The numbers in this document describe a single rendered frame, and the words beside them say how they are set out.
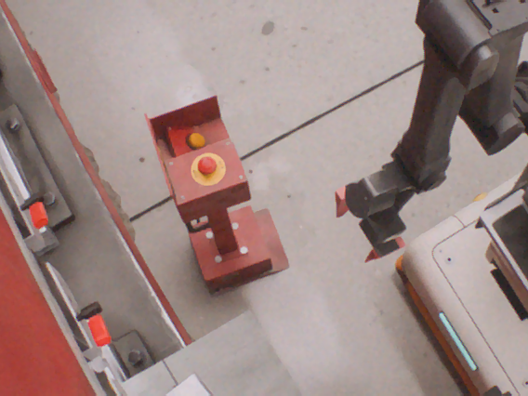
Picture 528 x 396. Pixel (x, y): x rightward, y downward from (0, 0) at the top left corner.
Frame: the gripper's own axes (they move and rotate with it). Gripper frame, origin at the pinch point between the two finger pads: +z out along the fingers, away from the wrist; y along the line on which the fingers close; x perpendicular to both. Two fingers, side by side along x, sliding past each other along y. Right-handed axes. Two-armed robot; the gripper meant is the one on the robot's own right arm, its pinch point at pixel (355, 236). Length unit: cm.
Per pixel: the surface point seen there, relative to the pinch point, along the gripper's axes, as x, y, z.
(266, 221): 45, -42, 88
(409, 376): 56, 21, 83
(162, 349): -30.0, -2.2, 28.9
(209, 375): -30.5, 8.8, 15.1
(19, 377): -74, 14, -44
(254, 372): -24.4, 12.1, 12.0
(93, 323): -52, 0, -7
